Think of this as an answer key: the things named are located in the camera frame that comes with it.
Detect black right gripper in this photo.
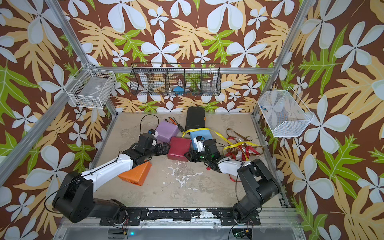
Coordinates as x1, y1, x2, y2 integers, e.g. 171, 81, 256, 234
183, 149, 212, 164

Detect dark red gift box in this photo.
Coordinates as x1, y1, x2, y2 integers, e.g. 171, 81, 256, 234
167, 137, 191, 162

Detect purple gift box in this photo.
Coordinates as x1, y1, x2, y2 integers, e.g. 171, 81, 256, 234
156, 121, 180, 144

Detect light blue gift box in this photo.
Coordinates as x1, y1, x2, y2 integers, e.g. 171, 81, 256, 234
190, 130, 213, 150

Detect orange gift box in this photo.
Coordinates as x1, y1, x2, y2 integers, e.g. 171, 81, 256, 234
118, 162, 152, 186

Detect brown ribbon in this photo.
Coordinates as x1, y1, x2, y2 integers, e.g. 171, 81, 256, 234
225, 128, 264, 161

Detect yellow satin ribbon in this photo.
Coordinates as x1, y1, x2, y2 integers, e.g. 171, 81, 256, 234
181, 127, 264, 161

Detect red satin ribbon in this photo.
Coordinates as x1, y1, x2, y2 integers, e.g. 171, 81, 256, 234
200, 136, 264, 182

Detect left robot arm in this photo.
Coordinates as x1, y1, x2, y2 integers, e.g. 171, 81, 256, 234
52, 133, 171, 227

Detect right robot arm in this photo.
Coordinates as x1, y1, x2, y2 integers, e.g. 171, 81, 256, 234
185, 138, 280, 225

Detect black hard case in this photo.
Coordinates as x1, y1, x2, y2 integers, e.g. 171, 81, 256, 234
185, 107, 206, 131

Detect blue object in basket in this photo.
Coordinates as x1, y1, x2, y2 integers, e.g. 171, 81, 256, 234
173, 86, 185, 96

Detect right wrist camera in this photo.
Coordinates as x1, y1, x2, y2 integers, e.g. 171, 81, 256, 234
194, 136, 205, 153

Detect orange handled pliers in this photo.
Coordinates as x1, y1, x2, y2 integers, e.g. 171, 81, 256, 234
165, 117, 185, 133

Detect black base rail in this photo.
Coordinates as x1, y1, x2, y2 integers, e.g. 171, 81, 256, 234
100, 208, 261, 227

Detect black wire basket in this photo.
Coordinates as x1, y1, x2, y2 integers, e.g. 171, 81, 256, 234
128, 63, 222, 97

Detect white wire basket left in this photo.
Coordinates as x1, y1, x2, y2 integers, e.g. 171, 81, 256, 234
65, 64, 117, 109

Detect white wire basket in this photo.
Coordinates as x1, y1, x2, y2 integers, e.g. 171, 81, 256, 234
65, 64, 117, 109
258, 88, 315, 138

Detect white wire basket right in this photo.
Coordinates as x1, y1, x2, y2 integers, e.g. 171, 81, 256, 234
258, 88, 315, 138

